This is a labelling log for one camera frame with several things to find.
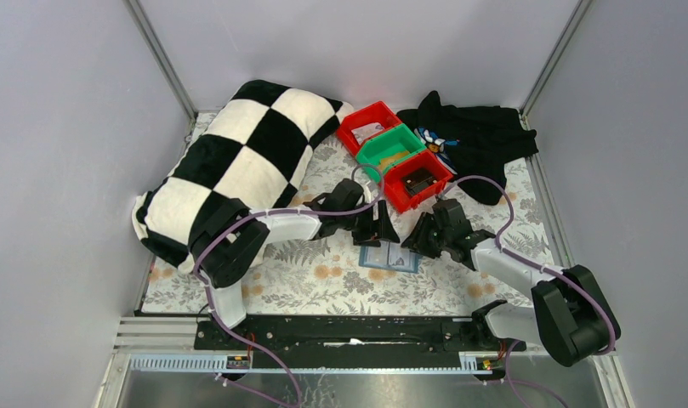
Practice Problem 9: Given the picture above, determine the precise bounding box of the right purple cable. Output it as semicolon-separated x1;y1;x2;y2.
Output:
436;174;618;408

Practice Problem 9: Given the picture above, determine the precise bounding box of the green plastic bin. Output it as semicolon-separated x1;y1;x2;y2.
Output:
354;124;425;183

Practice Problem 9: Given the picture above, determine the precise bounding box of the perforated metal rail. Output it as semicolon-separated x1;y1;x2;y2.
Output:
130;350;490;375

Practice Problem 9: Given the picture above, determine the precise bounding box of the blue card holder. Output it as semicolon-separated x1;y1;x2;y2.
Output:
359;242;421;274

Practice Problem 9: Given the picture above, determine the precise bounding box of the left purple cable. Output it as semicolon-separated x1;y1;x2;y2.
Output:
192;164;388;408

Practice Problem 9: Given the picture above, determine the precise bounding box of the black cloth garment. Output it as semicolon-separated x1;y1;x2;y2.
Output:
396;91;538;206

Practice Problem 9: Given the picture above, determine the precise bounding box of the small colourful toy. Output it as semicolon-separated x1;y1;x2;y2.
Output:
414;127;460;155

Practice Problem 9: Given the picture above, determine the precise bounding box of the floral patterned table mat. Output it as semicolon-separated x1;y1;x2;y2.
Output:
136;136;554;315

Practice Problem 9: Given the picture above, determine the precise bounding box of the far red plastic bin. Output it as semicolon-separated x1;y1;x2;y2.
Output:
336;101;401;156

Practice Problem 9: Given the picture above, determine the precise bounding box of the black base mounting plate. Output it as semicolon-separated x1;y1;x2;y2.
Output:
194;314;526;371

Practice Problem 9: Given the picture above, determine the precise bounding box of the black object in bin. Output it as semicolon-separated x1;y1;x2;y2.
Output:
402;167;437;197

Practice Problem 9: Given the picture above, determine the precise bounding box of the yellow item in green bin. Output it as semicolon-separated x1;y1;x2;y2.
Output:
378;150;411;173

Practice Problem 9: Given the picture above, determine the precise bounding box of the black white checkered pillow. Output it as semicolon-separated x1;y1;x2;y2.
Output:
132;79;354;273

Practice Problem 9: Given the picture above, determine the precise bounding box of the near red plastic bin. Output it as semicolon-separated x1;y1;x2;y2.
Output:
384;150;453;213

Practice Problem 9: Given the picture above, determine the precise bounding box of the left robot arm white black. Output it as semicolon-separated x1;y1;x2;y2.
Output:
189;178;400;328

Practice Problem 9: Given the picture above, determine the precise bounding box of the purple cable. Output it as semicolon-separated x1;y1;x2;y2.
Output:
436;174;618;408
192;164;388;408

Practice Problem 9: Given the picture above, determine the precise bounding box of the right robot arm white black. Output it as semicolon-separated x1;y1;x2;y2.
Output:
402;199;621;367

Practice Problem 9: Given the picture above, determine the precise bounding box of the silver VIP card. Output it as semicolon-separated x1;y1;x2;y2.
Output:
387;244;413;269

